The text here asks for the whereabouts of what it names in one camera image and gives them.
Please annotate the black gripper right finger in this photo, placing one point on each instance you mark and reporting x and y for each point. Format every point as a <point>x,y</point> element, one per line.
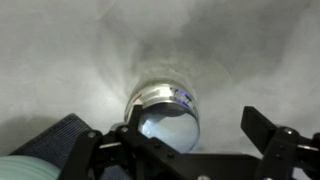
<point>267,137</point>

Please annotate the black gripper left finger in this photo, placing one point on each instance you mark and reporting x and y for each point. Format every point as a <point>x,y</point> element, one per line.
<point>134,143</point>

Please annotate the silver bottle jar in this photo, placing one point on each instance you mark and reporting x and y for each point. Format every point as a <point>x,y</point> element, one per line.
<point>162,90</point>

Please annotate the dark grey placemat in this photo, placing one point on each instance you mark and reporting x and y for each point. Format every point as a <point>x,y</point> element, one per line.
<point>54,144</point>

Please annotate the mint green bowl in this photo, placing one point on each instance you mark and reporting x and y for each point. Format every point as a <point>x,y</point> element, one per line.
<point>26,168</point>

